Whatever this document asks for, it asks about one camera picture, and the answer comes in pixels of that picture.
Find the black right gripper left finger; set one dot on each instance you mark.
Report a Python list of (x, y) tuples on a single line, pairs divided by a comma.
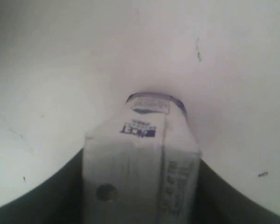
[(58, 200)]

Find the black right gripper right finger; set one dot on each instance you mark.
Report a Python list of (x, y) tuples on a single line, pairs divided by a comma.
[(217, 202)]

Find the small blue white packet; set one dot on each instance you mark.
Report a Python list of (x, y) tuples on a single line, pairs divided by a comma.
[(141, 166)]

